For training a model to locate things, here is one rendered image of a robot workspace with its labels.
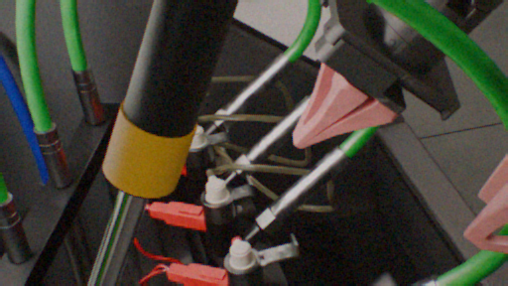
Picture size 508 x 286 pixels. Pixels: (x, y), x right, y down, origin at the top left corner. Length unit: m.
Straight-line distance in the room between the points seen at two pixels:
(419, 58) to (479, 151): 1.99
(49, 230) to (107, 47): 0.23
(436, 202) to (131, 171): 0.77
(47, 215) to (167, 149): 0.58
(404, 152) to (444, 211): 0.10
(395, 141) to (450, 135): 1.57
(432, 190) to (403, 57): 0.42
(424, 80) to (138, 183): 0.39
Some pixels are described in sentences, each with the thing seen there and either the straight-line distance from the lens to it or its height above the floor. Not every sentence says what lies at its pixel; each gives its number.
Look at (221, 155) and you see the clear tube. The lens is 0.95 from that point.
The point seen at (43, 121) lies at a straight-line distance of 0.79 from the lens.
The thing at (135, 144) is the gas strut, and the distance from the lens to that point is 0.22.
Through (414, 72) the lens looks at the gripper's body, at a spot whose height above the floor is 1.27.
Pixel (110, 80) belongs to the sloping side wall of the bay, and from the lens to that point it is 0.96.
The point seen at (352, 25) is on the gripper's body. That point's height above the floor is 1.30.
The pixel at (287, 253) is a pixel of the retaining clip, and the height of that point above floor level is 1.10.
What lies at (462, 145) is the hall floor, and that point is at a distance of 2.60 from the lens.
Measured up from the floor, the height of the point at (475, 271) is 1.18.
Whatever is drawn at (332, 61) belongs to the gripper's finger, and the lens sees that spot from 0.58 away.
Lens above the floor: 1.60
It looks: 37 degrees down
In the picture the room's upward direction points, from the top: 8 degrees counter-clockwise
